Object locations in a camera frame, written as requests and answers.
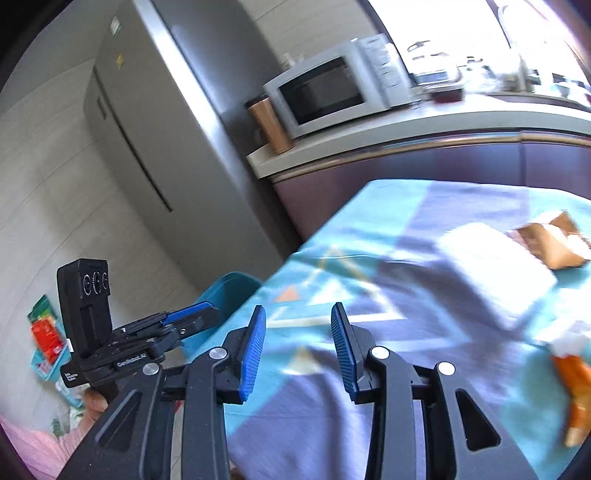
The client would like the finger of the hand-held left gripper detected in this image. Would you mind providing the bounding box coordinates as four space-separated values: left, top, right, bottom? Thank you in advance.
164 300 221 340

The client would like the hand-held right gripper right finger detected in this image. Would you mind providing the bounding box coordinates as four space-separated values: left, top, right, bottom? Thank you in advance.
331 302 539 480

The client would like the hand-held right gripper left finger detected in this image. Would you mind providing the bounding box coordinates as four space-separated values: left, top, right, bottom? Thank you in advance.
58 305 267 480

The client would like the blue plastic bin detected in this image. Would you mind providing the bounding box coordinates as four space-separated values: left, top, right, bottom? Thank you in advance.
185 272 262 370

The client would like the white foam fruit net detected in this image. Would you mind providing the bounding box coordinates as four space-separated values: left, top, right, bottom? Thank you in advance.
534 320 591 357

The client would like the brown snack wrapper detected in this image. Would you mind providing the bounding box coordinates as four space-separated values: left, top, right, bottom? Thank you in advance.
508 210 591 271

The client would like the person's left forearm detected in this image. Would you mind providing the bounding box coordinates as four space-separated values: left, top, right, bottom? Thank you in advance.
0 413 100 480

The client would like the person's left hand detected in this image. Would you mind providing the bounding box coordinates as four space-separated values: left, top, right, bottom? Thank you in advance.
82 388 110 423

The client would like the red packet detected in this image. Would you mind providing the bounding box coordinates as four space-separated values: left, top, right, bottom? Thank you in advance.
30 318 65 361

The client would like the green packet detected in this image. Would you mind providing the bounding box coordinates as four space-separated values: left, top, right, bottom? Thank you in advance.
27 294 56 324

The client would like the teal plastic bag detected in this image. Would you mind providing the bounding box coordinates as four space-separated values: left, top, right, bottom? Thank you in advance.
30 351 70 384

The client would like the teal grey patterned tablecloth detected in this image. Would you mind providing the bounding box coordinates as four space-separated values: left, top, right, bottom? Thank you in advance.
226 179 591 480

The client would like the white foam sheet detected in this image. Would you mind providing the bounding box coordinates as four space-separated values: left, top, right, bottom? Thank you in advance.
436 222 559 330

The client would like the kitchen counter cabinet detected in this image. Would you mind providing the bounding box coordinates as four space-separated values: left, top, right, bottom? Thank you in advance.
246 88 591 254

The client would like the grey refrigerator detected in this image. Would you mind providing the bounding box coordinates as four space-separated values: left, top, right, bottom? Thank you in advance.
83 0 305 273

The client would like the copper travel mug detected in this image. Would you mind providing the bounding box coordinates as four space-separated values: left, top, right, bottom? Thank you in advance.
245 95 296 155

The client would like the white microwave oven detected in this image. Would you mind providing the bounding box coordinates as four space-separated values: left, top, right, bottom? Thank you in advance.
263 34 414 139

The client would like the glass electric kettle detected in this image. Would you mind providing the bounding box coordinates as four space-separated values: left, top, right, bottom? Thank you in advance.
406 41 462 86

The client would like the kitchen window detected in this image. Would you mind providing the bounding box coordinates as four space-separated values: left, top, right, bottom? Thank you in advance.
365 0 591 88

